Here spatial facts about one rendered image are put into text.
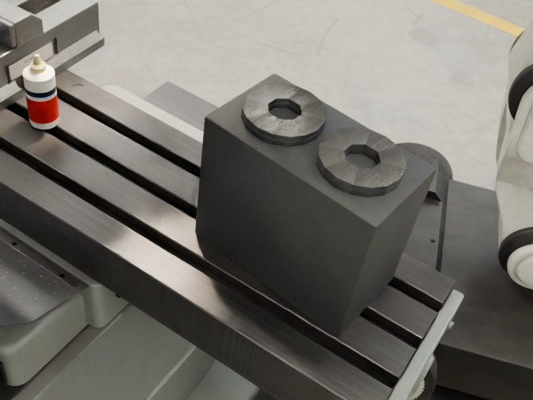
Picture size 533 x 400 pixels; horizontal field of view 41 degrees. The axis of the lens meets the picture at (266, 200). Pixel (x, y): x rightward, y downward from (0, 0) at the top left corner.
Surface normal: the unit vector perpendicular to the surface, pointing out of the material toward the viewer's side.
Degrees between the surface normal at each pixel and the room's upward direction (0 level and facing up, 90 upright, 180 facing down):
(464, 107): 0
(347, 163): 0
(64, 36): 90
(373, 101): 0
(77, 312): 90
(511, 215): 90
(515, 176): 115
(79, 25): 90
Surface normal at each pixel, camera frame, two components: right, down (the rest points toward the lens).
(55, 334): 0.84, 0.46
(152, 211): 0.13, -0.69
